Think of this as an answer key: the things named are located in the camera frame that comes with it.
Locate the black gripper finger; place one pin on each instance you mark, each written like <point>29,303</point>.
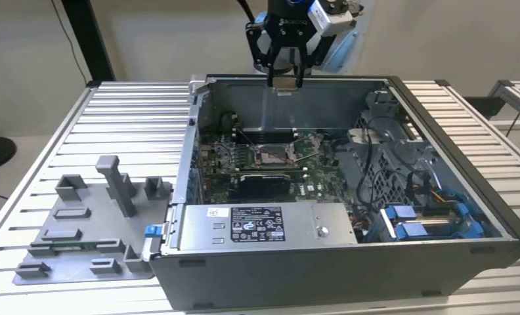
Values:
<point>253,42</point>
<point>301,73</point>

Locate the silver CPU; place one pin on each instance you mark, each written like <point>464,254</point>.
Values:
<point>286,83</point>

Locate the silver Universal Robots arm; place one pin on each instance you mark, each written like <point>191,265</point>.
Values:
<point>344,49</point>

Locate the black RAM slot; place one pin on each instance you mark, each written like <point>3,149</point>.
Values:
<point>274,169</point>
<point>265,132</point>
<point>265,138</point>

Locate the CPU socket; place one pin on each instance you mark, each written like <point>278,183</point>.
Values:
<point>273,155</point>

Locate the thin metal locking lever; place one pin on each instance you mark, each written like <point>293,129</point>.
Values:
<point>246,136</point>

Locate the green motherboard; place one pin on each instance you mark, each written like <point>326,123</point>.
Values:
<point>322,187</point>

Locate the black expansion card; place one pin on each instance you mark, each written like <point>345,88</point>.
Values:
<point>265,185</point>

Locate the grey perforated disk bay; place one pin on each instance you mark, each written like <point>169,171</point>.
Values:
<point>384,177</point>

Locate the blue disk carrier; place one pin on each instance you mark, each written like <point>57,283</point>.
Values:
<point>401,211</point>
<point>413,230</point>
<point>470,223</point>

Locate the silver power supply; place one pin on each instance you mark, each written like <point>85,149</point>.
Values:
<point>199,229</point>

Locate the blue case latch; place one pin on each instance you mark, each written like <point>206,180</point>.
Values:
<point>153,230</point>

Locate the grey parts rack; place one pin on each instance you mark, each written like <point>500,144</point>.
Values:
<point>98,210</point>

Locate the dark grey PC case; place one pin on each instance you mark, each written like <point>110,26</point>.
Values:
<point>286,279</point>

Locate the green RAM stick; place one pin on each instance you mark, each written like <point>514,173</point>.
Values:
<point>74,245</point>

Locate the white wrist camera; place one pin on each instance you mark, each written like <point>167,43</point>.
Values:
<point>330,19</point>

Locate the black upright post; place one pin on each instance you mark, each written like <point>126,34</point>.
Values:
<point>94,39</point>

